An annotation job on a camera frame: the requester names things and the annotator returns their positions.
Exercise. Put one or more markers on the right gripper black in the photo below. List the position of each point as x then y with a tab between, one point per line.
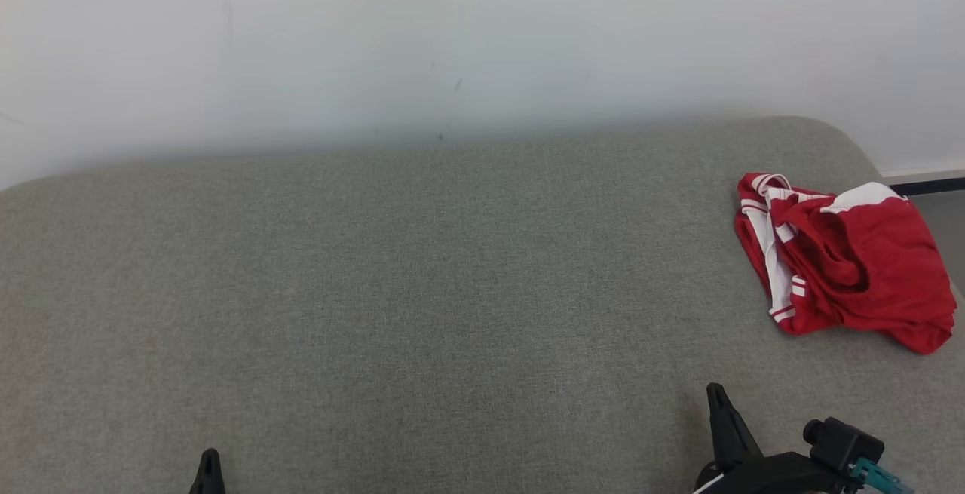
776	475

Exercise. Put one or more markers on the right camera teal connector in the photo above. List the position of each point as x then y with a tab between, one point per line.
882	479

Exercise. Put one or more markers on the red jersey with white sleeves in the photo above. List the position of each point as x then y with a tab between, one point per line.
761	245

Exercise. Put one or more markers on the red shorts with white stripe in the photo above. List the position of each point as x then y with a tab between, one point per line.
867	268

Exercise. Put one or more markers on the white and black baseboard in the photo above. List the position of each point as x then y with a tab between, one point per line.
923	181

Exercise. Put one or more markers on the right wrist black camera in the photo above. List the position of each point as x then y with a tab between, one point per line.
844	443

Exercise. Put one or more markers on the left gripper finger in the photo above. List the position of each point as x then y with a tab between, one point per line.
208	475

